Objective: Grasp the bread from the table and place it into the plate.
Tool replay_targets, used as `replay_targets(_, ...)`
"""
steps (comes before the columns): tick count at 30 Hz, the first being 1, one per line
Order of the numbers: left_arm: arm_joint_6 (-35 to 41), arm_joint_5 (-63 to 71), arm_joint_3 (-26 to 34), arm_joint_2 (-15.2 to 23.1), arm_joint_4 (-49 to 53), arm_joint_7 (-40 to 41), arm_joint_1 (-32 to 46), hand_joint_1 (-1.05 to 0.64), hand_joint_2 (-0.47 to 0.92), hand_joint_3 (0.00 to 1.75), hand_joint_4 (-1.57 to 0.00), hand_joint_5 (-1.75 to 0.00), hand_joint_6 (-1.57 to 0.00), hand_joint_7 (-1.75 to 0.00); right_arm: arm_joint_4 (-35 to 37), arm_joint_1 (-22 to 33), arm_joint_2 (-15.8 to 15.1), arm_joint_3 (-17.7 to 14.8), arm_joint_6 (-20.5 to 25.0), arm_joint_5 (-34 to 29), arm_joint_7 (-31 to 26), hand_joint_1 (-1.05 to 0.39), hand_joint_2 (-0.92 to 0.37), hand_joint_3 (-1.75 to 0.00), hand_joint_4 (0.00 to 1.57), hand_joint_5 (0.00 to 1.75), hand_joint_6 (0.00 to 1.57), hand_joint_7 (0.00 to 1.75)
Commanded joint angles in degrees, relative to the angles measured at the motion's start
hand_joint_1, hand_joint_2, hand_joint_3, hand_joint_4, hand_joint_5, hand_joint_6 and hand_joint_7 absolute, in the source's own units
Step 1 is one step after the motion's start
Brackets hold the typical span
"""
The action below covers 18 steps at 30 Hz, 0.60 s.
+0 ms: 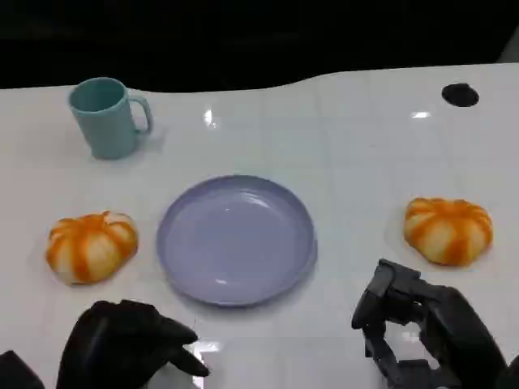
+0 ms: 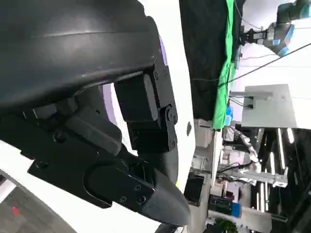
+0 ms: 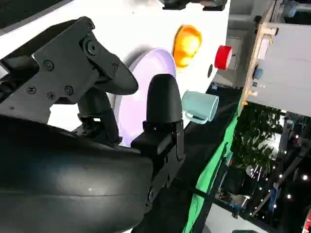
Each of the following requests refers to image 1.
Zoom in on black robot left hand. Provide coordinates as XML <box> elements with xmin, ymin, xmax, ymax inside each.
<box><xmin>55</xmin><ymin>299</ymin><xmax>211</xmax><ymax>389</ymax></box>

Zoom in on lilac plate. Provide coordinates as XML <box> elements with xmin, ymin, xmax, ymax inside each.
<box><xmin>157</xmin><ymin>174</ymin><xmax>318</xmax><ymax>308</ymax></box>

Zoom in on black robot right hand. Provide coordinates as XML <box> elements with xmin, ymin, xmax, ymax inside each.
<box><xmin>350</xmin><ymin>259</ymin><xmax>510</xmax><ymax>389</ymax></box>

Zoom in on pale green mug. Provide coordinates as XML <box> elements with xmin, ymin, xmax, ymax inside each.
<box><xmin>67</xmin><ymin>77</ymin><xmax>155</xmax><ymax>160</ymax></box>

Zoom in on black table cable grommet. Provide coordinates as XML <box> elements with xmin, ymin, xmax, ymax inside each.
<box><xmin>441</xmin><ymin>83</ymin><xmax>480</xmax><ymax>108</ymax></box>

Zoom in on orange and white bread roll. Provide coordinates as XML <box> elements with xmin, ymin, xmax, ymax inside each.
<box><xmin>403</xmin><ymin>196</ymin><xmax>494</xmax><ymax>267</ymax></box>
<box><xmin>45</xmin><ymin>210</ymin><xmax>139</xmax><ymax>286</ymax></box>

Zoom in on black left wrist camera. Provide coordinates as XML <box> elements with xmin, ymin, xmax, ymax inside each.
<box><xmin>0</xmin><ymin>350</ymin><xmax>45</xmax><ymax>389</ymax></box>

